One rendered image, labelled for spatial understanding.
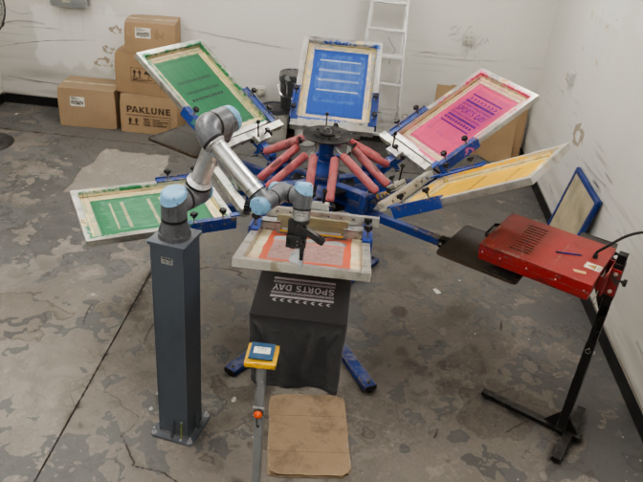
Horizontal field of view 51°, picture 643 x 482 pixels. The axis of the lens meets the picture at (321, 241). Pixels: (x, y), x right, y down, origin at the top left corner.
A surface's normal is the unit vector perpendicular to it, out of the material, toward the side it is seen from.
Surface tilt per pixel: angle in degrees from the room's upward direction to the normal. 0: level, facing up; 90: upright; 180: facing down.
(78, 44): 90
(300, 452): 0
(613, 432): 0
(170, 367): 90
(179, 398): 90
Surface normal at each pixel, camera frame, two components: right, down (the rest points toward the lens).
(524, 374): 0.08, -0.86
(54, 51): -0.08, 0.50
